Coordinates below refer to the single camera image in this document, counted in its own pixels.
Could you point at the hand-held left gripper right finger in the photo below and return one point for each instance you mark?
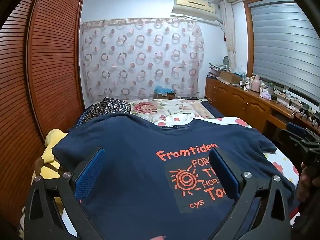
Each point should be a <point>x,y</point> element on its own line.
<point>223,175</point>

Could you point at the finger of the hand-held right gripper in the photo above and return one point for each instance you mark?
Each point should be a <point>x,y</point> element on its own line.
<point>297,129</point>

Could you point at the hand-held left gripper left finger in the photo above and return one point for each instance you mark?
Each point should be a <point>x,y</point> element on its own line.
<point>90,175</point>

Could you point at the navy printed t-shirt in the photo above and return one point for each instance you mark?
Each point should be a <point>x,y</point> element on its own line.
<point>130,155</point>

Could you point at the person's right hand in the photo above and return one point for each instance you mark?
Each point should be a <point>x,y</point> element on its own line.
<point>306,182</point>

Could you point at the white flower-print blanket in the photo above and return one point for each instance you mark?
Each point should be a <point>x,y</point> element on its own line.
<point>282,165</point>

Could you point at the yellow cloth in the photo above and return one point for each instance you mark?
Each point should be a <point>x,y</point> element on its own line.
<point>51,152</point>

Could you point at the pink tissue pack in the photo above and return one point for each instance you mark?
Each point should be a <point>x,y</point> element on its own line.
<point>265,94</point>

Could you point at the wooden sideboard cabinet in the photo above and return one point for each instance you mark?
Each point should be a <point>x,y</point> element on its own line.
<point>245,102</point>

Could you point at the pink thermos jug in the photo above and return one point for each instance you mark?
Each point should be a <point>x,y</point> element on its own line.
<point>255,83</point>

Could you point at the navy blanket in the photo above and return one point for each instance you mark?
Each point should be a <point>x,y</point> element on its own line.
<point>212,108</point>

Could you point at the dark circle-patterned cloth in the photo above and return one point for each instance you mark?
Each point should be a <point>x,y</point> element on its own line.
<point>107,107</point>

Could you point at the open cardboard box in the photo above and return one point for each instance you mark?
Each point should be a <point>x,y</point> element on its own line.
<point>230,77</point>

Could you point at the grey window blind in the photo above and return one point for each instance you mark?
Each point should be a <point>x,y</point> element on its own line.
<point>285,45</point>

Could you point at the cream rose-print quilt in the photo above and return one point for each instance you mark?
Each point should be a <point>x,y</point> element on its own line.
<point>165,110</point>

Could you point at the small cardboard box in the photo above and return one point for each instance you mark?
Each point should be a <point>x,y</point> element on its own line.
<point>165,96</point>

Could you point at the stack of folded cloths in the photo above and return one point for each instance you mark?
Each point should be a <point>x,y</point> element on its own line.
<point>219,67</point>

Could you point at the brown louvred wardrobe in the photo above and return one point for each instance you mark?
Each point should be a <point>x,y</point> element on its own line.
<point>40,80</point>

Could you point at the beige tied curtain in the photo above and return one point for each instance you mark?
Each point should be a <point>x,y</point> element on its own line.
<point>229,35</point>

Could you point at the circle-patterned sheer curtain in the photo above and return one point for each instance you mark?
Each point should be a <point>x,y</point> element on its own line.
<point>140,60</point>

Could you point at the cream wall air conditioner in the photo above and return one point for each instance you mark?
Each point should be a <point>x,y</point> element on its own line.
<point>193,6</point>

